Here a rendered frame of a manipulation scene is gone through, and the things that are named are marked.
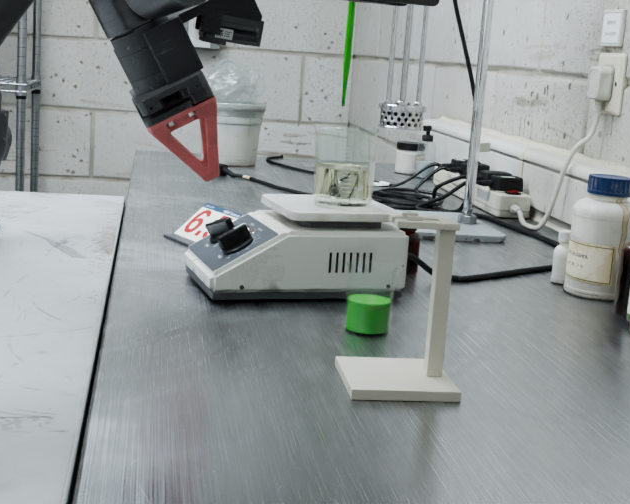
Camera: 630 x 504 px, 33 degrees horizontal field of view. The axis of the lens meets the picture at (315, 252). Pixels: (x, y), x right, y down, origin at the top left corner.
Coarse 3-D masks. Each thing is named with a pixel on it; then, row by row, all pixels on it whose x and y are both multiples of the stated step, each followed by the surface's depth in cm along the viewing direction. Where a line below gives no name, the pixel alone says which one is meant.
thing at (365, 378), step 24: (408, 216) 75; (432, 216) 78; (432, 288) 78; (432, 312) 77; (432, 336) 78; (336, 360) 81; (360, 360) 81; (384, 360) 82; (408, 360) 82; (432, 360) 78; (360, 384) 75; (384, 384) 76; (408, 384) 76; (432, 384) 76
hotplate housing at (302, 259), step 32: (288, 224) 104; (320, 224) 103; (352, 224) 104; (384, 224) 108; (192, 256) 108; (256, 256) 99; (288, 256) 100; (320, 256) 101; (352, 256) 102; (384, 256) 103; (224, 288) 99; (256, 288) 100; (288, 288) 101; (320, 288) 102
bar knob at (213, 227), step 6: (210, 222) 107; (216, 222) 107; (222, 222) 106; (228, 222) 106; (210, 228) 107; (216, 228) 107; (222, 228) 107; (228, 228) 106; (210, 234) 108; (216, 234) 107; (210, 240) 107; (216, 240) 106
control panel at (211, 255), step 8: (248, 216) 110; (240, 224) 109; (248, 224) 107; (256, 224) 106; (256, 232) 104; (264, 232) 103; (272, 232) 102; (200, 240) 110; (208, 240) 108; (256, 240) 102; (264, 240) 100; (192, 248) 108; (200, 248) 107; (208, 248) 106; (216, 248) 105; (248, 248) 100; (200, 256) 105; (208, 256) 104; (216, 256) 102; (224, 256) 101; (232, 256) 100; (208, 264) 101; (216, 264) 100; (224, 264) 99
